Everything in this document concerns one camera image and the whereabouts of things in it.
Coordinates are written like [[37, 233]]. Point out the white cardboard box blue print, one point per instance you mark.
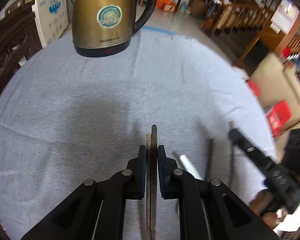
[[50, 17]]

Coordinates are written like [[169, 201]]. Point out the dark carved wooden sideboard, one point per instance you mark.
[[10, 45]]

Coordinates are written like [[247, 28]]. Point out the grey table cloth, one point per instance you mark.
[[77, 105]]

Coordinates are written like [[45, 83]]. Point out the white paper sheet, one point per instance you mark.
[[287, 223]]

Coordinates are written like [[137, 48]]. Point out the person's right hand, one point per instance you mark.
[[261, 203]]

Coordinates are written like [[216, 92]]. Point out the wooden staircase railing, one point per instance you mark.
[[242, 12]]

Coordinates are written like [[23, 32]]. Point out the dark metal chopstick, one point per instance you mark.
[[154, 160], [232, 160], [148, 170], [211, 157]]

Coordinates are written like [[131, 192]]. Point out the brass electric kettle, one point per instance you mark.
[[102, 30]]

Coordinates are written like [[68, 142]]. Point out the orange cardboard box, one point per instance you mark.
[[165, 2]]

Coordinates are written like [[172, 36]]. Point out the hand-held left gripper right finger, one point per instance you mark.
[[162, 172]]

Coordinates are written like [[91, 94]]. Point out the red box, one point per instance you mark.
[[278, 117]]

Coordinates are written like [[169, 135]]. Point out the pink wall calendar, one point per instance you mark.
[[285, 15]]

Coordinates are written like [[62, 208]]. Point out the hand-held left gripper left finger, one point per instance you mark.
[[142, 172]]

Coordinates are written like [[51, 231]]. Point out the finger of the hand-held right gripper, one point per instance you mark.
[[247, 150]]

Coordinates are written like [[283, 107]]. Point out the large water bottle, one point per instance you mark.
[[183, 8]]

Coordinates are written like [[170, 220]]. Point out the white cylindrical stick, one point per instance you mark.
[[188, 164]]

